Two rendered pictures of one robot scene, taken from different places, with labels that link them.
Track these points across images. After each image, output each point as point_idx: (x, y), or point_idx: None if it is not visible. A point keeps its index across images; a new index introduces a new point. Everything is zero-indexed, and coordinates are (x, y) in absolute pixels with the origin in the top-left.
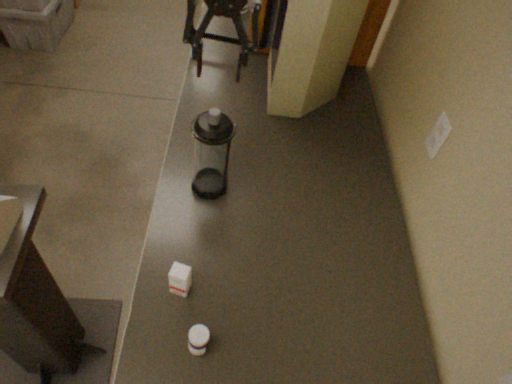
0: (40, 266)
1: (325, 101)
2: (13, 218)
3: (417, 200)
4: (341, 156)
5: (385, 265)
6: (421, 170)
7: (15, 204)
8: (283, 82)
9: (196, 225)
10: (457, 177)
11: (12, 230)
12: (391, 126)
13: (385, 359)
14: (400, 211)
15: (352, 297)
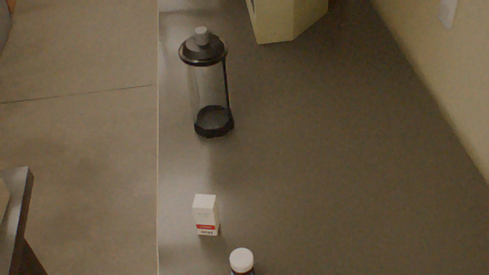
0: (39, 270)
1: (317, 17)
2: (1, 202)
3: (448, 82)
4: (350, 65)
5: (432, 156)
6: (442, 49)
7: (1, 186)
8: (266, 1)
9: (209, 164)
10: (483, 32)
11: (2, 216)
12: (397, 22)
13: (462, 249)
14: (432, 101)
15: (403, 195)
